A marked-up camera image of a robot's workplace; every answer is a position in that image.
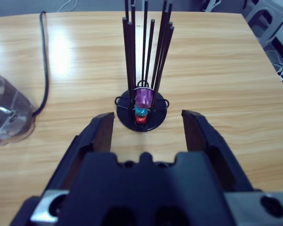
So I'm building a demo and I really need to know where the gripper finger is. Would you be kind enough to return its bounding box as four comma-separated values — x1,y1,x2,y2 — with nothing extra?
46,112,116,191
181,110,254,193

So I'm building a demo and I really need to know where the purple coffee capsule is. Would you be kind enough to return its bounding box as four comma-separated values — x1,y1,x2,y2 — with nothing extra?
133,86,155,109

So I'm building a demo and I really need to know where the red coffee capsule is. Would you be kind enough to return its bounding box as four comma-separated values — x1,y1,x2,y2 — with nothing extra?
134,114,149,124

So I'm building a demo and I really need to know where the teal coffee capsule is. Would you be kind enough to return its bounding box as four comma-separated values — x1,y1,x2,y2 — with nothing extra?
134,105,150,117

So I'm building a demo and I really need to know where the clear water tank black lid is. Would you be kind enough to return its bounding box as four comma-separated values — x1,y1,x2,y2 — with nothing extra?
0,65,36,151

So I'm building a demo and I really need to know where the black wire capsule holder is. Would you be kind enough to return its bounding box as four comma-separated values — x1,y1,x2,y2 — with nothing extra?
113,0,175,132

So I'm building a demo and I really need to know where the black machine power cable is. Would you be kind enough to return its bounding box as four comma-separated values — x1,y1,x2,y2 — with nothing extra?
32,11,50,117

